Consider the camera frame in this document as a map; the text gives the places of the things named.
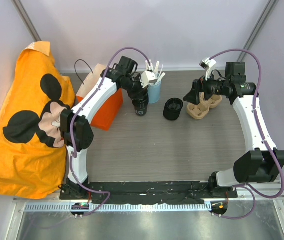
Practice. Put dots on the white wrapped straws bundle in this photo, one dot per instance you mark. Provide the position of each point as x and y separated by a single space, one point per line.
159 72

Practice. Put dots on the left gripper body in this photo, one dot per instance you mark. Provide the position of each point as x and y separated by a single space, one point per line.
134 88

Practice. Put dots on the orange paper bag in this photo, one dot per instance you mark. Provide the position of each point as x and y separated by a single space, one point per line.
108 111

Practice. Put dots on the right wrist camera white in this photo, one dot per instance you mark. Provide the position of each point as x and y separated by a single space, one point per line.
208 65

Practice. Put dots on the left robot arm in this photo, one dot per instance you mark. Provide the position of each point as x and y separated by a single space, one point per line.
75 125

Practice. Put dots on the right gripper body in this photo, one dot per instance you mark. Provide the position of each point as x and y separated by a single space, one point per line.
211 87

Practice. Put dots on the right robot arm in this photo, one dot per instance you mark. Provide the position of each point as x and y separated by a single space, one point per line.
262 161

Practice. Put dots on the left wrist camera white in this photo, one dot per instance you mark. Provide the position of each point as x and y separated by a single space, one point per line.
148 76

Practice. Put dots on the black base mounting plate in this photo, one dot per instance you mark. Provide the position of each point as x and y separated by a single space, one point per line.
146 192

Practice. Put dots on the slotted aluminium rail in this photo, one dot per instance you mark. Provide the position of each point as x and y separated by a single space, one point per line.
75 207

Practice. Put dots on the orange cartoon mouse cloth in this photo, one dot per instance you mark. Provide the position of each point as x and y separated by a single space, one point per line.
32 150

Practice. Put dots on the brown pulp cup carrier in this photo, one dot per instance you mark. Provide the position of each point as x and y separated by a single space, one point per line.
198 112

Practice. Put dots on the stack of black cups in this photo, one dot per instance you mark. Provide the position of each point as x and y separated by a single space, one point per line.
140 105

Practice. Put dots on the light blue tin cup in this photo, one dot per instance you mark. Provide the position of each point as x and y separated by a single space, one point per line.
154 92

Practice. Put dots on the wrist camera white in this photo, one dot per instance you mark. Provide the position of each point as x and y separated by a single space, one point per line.
148 76
208 65

